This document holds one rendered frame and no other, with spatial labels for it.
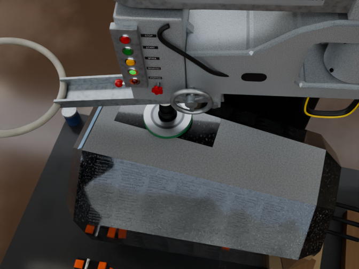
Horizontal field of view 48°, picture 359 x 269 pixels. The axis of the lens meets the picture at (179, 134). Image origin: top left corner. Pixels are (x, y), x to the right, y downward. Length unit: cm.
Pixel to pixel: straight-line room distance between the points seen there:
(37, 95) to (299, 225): 213
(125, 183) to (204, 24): 78
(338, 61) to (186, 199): 81
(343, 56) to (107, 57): 215
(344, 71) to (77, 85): 105
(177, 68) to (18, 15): 257
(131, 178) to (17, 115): 153
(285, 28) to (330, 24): 12
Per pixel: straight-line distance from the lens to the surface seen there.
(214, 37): 130
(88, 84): 175
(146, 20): 116
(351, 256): 249
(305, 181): 171
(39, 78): 322
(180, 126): 173
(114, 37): 121
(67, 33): 344
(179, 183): 168
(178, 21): 115
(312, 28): 121
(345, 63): 138
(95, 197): 184
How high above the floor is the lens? 240
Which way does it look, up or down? 61 degrees down
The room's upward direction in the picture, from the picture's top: 5 degrees counter-clockwise
